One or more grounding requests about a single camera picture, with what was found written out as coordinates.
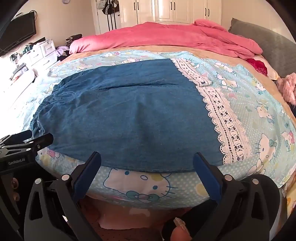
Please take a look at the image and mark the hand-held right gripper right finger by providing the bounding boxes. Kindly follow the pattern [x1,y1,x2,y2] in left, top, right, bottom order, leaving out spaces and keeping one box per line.
[194,152,271,241]

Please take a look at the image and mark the white drawer dresser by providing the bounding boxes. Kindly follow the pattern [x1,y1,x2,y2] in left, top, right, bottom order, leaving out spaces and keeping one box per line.
[10,39,58,70]

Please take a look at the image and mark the dark clothes pile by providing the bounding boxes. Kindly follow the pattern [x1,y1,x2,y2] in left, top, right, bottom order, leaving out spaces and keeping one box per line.
[65,34,82,44]

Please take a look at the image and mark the red cloth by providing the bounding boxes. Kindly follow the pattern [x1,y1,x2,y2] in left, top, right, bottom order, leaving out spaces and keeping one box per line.
[246,57,269,77]

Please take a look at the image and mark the person's right hand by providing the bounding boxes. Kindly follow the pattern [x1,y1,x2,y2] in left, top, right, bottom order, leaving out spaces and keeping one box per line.
[170,217,193,241]

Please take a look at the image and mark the cartoon cat printed blanket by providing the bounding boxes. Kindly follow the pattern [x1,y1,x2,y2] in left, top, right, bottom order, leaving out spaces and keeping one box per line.
[16,50,296,204]

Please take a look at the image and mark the white bench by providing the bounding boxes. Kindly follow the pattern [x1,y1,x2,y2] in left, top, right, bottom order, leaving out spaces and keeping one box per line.
[0,68,37,98]

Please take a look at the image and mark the purple cloth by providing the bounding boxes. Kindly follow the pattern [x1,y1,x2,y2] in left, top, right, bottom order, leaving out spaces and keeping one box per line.
[55,46,70,57]

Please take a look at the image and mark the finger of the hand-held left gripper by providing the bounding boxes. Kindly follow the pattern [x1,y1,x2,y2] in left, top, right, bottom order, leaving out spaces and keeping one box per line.
[29,133,54,151]
[0,130,33,146]

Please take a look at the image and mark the white wardrobe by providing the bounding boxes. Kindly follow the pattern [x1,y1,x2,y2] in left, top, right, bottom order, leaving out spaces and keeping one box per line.
[91,0,222,34]

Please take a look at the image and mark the grey padded headboard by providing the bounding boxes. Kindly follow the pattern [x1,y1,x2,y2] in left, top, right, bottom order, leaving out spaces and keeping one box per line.
[228,18,296,78]

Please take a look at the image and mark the hanging bags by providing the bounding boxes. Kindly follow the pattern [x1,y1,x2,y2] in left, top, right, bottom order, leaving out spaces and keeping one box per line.
[97,0,119,15]

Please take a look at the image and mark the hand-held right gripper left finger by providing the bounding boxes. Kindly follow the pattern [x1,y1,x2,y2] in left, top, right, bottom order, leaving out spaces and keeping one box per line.
[24,152,102,241]

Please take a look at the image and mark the pink fluffy cloth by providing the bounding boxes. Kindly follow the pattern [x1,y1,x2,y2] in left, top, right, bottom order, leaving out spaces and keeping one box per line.
[276,73,296,103]

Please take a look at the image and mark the black flat television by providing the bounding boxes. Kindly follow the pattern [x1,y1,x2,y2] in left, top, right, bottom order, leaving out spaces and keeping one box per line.
[0,11,37,52]

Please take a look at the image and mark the pink duvet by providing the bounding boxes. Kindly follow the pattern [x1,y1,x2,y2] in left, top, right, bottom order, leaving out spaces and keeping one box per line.
[69,20,263,58]

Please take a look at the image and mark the blue denim pants lace trim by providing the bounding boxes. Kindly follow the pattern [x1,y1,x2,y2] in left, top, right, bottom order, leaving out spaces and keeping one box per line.
[31,58,253,173]

